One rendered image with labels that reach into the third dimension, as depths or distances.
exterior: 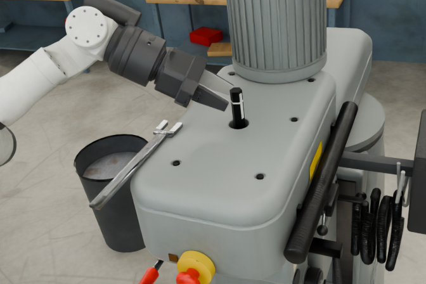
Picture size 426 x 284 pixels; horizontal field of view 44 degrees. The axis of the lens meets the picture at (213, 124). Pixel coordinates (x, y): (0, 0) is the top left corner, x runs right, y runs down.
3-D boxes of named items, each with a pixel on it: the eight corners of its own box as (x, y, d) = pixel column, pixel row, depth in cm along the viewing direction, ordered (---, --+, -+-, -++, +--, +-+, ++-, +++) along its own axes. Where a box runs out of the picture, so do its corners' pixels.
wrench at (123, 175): (104, 212, 77) (103, 208, 77) (83, 206, 79) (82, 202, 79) (182, 126, 95) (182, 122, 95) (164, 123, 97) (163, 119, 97)
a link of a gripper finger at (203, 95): (223, 112, 90) (191, 97, 90) (231, 98, 88) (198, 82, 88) (222, 117, 89) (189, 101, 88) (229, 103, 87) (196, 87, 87)
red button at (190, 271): (198, 299, 81) (194, 281, 78) (175, 293, 82) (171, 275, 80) (206, 283, 83) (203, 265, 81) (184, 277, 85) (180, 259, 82)
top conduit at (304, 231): (305, 267, 79) (305, 251, 77) (278, 261, 81) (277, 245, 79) (357, 115, 113) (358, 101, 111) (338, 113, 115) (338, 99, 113)
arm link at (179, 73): (193, 88, 99) (135, 61, 98) (213, 46, 94) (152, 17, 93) (179, 123, 88) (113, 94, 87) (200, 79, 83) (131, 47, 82)
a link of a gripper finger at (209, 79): (234, 84, 93) (203, 69, 92) (227, 97, 94) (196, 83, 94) (236, 80, 94) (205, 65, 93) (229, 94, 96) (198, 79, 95)
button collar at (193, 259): (212, 290, 83) (208, 263, 80) (179, 281, 85) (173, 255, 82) (217, 281, 84) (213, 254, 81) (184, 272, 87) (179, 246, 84)
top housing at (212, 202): (277, 295, 81) (272, 217, 72) (132, 259, 91) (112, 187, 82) (340, 132, 116) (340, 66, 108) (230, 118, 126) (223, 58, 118)
